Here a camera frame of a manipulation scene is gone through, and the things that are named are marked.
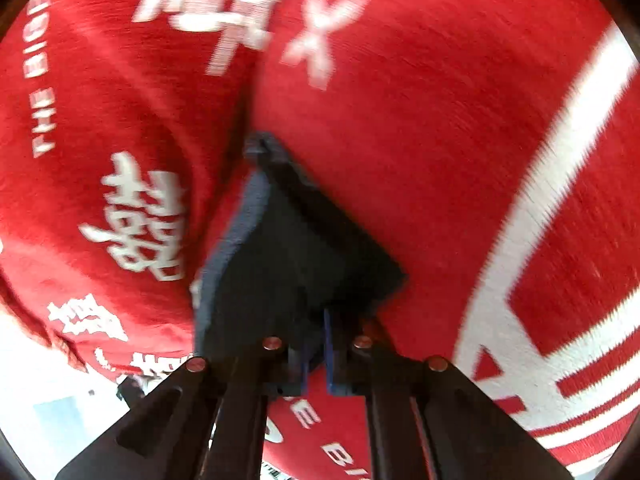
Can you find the black pants with patterned waistband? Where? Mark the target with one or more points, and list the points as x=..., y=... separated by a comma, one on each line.
x=289, y=254

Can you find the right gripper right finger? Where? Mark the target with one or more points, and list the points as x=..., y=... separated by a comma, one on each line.
x=425, y=419

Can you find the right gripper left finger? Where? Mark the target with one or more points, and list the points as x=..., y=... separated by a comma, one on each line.
x=207, y=420

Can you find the red blanket with white characters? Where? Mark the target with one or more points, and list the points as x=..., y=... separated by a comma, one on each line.
x=490, y=147

